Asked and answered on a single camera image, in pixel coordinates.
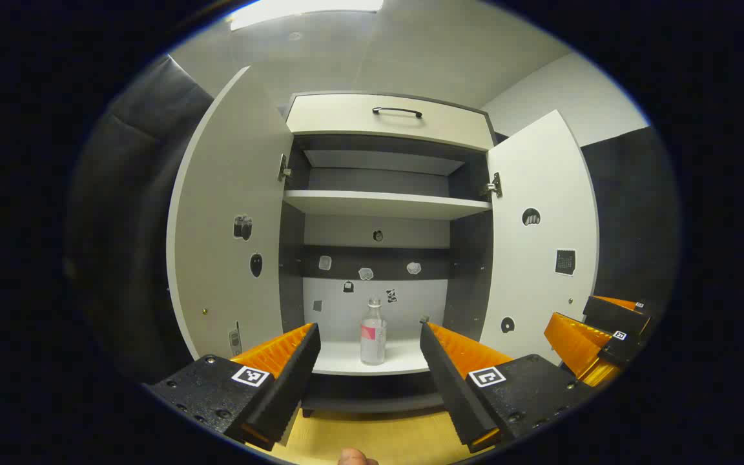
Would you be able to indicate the metal door hinge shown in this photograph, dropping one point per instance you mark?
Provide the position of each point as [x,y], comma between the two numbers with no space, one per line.
[283,169]
[495,187]

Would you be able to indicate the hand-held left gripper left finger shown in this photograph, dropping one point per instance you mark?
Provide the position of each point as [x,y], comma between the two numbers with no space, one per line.
[294,374]

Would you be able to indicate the ceiling light panel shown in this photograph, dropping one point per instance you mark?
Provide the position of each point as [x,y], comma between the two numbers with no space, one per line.
[301,10]

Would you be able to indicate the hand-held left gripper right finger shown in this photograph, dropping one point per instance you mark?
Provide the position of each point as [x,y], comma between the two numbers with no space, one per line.
[446,374]

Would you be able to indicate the clear plastic bottle red label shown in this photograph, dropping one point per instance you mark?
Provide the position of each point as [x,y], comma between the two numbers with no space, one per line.
[373,339]

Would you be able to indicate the white cabinet drawer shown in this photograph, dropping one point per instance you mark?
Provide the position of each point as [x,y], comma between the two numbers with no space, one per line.
[340,116]

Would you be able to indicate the white cabinet door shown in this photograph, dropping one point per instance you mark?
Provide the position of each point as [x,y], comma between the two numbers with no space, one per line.
[540,181]
[230,194]

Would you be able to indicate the white cabinet shelf board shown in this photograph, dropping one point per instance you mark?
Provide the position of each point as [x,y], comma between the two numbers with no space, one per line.
[385,204]
[340,358]

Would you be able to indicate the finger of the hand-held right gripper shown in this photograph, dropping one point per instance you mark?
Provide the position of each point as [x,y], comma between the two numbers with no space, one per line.
[572,342]
[614,313]

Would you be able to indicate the grey white cabinet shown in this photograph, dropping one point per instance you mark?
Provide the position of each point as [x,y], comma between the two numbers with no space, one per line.
[469,271]

